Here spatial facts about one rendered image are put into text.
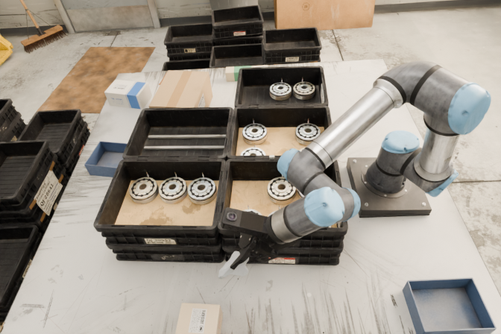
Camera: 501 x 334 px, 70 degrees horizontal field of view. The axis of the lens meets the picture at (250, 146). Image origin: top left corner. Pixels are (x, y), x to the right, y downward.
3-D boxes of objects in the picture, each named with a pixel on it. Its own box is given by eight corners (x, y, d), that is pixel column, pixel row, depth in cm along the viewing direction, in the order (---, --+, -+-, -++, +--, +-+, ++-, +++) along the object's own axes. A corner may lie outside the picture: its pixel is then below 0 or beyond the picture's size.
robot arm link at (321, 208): (353, 217, 75) (332, 224, 68) (313, 233, 81) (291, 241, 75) (337, 182, 77) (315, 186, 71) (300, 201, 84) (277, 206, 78)
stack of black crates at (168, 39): (220, 57, 331) (215, 22, 307) (218, 76, 309) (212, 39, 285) (177, 60, 332) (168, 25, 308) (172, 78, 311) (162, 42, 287)
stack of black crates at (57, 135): (59, 147, 258) (36, 110, 234) (100, 145, 256) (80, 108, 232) (35, 191, 229) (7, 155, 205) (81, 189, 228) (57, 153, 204)
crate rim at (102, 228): (227, 162, 133) (226, 158, 131) (217, 234, 112) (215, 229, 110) (122, 162, 136) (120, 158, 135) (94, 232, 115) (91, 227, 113)
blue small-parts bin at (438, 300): (464, 286, 116) (473, 276, 111) (487, 337, 105) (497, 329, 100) (402, 289, 116) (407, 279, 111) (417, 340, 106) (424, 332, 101)
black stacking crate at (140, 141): (235, 127, 161) (232, 107, 153) (229, 179, 140) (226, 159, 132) (149, 128, 164) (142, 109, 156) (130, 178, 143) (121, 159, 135)
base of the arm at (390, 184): (398, 163, 148) (405, 147, 141) (410, 193, 138) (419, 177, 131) (361, 164, 148) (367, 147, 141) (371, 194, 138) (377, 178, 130)
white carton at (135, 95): (152, 95, 200) (147, 82, 194) (142, 109, 192) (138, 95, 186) (120, 92, 205) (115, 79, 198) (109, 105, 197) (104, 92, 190)
